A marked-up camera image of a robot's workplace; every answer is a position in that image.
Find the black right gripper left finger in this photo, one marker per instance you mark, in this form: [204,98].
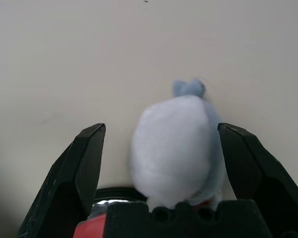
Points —
[69,178]

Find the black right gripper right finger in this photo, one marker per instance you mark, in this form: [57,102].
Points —
[268,188]

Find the grey white plush whale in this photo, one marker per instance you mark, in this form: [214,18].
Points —
[173,148]

